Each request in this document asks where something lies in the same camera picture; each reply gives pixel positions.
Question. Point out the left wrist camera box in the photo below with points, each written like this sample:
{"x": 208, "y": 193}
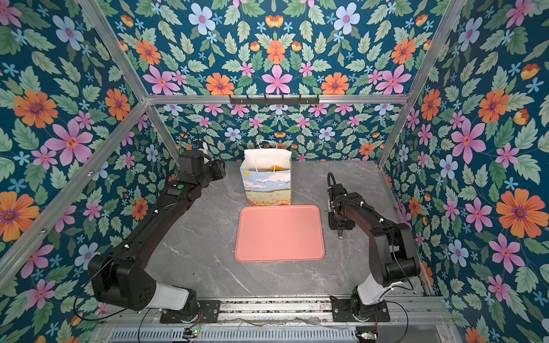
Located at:
{"x": 201, "y": 146}

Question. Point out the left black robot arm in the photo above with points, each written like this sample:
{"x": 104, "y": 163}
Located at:
{"x": 121, "y": 279}

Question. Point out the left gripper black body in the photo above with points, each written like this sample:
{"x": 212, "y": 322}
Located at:
{"x": 215, "y": 169}

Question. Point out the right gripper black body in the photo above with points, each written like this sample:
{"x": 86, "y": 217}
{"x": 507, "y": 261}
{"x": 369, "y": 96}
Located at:
{"x": 338, "y": 222}

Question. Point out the sesame bun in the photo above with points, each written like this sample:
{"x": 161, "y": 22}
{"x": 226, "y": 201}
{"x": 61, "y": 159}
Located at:
{"x": 273, "y": 168}

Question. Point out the aluminium cage frame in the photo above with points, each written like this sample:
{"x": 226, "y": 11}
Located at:
{"x": 70, "y": 77}

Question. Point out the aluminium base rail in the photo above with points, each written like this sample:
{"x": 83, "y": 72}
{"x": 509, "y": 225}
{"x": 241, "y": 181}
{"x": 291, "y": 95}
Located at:
{"x": 402, "y": 318}

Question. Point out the pink plastic tray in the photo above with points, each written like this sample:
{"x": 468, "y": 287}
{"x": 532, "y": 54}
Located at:
{"x": 280, "y": 234}

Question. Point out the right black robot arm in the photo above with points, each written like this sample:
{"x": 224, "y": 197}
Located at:
{"x": 393, "y": 259}

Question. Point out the painted landscape paper bag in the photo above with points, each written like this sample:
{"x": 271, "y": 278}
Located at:
{"x": 267, "y": 188}

